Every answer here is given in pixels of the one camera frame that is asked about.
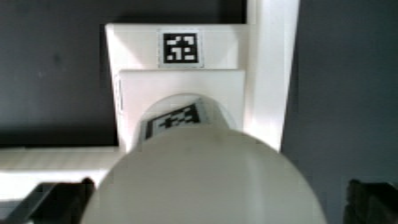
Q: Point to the white lamp base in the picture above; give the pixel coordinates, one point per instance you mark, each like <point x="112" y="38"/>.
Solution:
<point x="176" y="62"/>

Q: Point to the white lamp bulb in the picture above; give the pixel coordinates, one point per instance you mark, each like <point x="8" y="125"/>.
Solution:
<point x="203" y="176"/>

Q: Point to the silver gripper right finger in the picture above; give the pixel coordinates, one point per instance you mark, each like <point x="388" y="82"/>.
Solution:
<point x="372" y="203"/>

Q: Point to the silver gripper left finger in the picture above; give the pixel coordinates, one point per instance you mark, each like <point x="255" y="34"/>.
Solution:
<point x="54" y="204"/>

